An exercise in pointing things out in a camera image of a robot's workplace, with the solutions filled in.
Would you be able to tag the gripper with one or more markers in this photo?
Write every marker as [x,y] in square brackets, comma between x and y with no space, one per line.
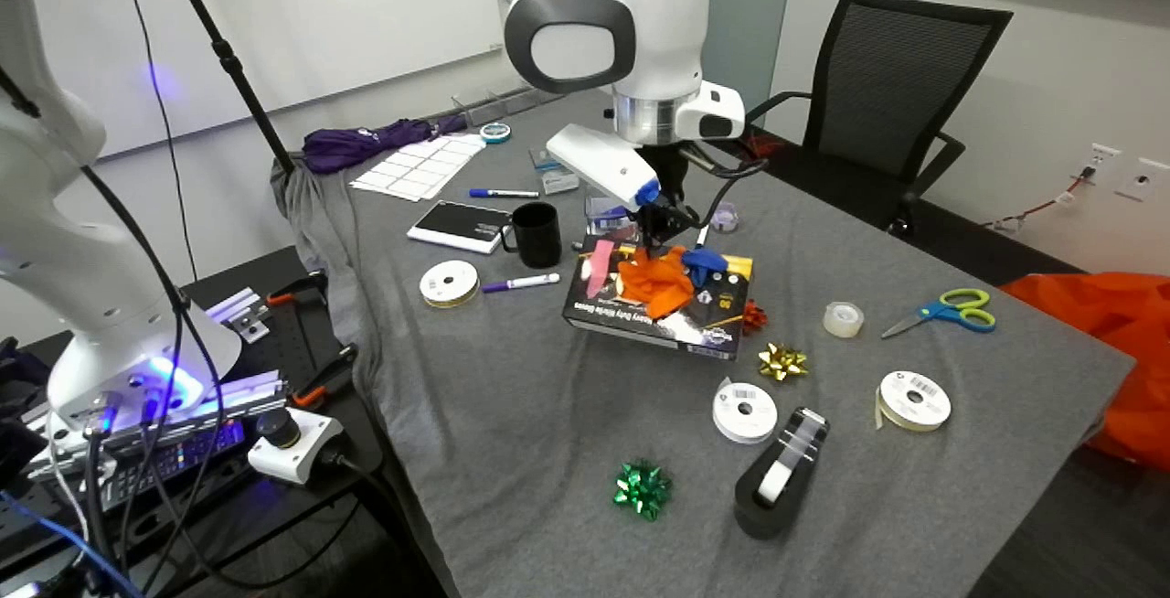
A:
[674,176]

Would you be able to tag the clear plastic box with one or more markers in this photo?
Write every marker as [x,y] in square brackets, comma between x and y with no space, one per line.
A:
[605,214]
[556,176]

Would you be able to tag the black and white notebook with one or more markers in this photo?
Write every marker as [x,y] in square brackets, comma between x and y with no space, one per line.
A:
[457,225]

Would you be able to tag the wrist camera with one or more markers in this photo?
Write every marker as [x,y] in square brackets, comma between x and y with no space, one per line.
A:
[594,161]

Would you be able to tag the red gift bow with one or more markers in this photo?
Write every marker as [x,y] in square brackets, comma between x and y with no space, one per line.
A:
[753,315]

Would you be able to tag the cream ribbon spool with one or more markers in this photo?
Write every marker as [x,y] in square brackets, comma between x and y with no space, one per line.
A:
[914,400]

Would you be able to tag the orange plastic bag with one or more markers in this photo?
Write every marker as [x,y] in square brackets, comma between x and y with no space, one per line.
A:
[1115,333]

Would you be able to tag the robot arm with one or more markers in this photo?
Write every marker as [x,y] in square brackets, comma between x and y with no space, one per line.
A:
[603,4]

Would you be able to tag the green gift bow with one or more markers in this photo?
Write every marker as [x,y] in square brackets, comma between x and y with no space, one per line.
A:
[643,489]

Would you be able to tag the black office chair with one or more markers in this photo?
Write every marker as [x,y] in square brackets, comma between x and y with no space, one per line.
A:
[887,77]

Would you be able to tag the purple marker with white barrel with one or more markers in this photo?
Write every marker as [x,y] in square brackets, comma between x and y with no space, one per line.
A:
[526,282]

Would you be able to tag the white wall plate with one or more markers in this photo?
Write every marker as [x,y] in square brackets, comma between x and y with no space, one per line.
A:
[1143,180]

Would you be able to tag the whiteboard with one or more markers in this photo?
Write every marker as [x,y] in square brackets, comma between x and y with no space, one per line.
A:
[366,22]

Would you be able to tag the orange glove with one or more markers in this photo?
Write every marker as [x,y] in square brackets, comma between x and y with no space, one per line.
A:
[651,285]

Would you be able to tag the small lilac tape roll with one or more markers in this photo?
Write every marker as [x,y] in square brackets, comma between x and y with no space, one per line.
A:
[724,217]

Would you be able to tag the purple marker with blue cap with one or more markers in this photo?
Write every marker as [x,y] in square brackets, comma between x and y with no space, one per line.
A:
[507,193]

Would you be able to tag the white wall socket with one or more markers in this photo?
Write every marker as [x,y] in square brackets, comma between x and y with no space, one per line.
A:
[1104,159]

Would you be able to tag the black keypad box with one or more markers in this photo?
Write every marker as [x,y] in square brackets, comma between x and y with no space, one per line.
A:
[178,461]

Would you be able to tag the gold-edged ribbon spool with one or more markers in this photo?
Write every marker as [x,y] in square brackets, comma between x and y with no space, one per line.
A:
[448,284]

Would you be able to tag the black mug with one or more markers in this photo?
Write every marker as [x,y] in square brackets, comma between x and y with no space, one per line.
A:
[537,237]

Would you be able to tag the blue and green scissors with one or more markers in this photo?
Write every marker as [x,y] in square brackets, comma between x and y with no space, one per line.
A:
[951,310]

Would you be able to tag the teal tape roll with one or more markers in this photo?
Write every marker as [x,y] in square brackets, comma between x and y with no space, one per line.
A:
[494,132]

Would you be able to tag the black tape dispenser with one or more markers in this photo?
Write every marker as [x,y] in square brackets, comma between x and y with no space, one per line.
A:
[777,488]

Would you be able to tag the grey tablecloth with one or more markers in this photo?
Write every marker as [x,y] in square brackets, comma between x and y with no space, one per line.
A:
[567,415]

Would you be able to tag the orange and black clamp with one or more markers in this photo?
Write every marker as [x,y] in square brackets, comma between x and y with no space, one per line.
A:
[297,287]
[329,374]

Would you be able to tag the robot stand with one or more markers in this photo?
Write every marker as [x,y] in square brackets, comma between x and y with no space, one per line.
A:
[274,525]

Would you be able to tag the white label sheet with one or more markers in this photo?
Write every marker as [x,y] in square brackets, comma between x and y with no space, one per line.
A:
[420,166]

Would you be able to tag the white ribbon spool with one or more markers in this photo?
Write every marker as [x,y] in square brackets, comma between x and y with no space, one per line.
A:
[745,413]

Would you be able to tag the gold gift bow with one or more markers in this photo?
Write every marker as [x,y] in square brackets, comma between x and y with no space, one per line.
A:
[782,362]

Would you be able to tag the purple cloth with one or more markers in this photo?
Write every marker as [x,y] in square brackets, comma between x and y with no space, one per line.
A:
[356,145]

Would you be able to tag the black glove box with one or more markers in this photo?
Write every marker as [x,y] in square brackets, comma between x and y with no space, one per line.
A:
[681,324]

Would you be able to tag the emergency stop button box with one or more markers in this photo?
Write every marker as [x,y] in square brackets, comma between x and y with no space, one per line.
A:
[292,447]

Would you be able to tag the clear acrylic tray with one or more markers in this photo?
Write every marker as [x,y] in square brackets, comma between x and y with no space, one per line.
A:
[494,104]

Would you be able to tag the clear tape roll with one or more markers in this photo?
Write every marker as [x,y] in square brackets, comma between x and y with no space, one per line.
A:
[843,320]

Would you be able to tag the aluminium bracket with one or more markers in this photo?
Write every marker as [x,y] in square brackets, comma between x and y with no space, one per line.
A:
[239,313]

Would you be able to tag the blue glove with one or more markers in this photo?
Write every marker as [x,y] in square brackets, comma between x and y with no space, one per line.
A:
[704,263]

